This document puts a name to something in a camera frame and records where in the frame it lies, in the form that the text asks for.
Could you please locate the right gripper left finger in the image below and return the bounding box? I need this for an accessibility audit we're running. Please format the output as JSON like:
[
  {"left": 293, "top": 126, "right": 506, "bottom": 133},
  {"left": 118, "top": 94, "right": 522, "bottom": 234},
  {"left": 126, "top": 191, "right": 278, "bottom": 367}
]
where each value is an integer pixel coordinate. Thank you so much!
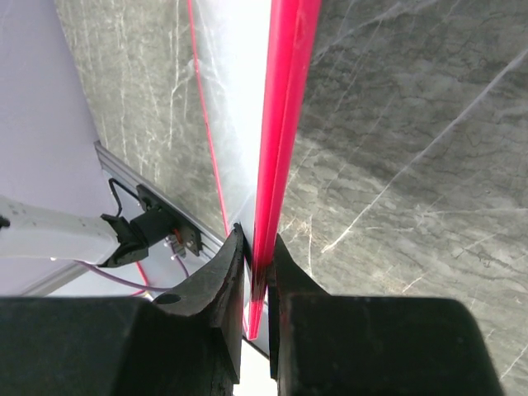
[{"left": 1, "top": 225, "right": 244, "bottom": 395}]

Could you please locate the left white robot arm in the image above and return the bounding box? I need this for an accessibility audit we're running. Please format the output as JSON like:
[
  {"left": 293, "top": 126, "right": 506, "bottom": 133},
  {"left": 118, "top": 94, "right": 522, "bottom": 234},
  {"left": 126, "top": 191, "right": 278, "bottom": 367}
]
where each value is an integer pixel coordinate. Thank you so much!
[{"left": 1, "top": 196, "right": 178, "bottom": 268}]

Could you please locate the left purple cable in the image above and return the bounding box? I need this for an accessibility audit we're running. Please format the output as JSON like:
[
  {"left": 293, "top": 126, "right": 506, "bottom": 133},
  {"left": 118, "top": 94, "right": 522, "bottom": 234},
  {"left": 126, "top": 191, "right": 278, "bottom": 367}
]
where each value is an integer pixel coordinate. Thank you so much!
[{"left": 73, "top": 230, "right": 191, "bottom": 299}]

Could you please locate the aluminium mounting rail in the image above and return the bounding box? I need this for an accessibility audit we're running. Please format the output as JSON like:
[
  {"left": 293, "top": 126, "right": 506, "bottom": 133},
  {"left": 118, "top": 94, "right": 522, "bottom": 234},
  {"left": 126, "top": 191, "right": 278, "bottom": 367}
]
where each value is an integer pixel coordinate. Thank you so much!
[{"left": 20, "top": 142, "right": 223, "bottom": 297}]

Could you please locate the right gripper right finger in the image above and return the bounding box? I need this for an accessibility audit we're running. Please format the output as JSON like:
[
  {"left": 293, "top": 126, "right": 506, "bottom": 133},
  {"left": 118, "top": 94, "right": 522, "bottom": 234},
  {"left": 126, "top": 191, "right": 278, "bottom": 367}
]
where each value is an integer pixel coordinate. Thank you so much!
[{"left": 267, "top": 240, "right": 503, "bottom": 395}]

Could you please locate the red framed whiteboard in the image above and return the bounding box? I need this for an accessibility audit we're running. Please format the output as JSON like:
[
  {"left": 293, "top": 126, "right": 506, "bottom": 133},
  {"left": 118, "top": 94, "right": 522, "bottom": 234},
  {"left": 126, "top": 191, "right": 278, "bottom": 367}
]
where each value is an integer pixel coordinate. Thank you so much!
[{"left": 187, "top": 1, "right": 321, "bottom": 340}]

